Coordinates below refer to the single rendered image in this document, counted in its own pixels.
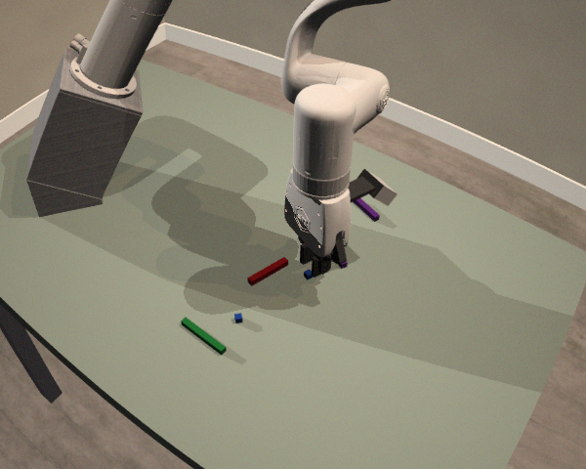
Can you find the red rod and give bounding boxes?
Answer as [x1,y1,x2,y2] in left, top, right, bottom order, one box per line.
[248,257,288,285]

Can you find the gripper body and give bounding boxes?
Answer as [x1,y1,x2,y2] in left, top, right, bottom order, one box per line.
[284,168,351,258]

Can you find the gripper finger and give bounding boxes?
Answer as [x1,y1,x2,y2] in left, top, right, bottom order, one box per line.
[312,232,347,277]
[298,236,315,264]

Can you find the green rod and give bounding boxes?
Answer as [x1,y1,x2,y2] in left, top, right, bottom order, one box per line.
[181,318,227,355]

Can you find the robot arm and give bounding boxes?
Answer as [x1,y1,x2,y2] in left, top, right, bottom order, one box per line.
[69,0,397,206]

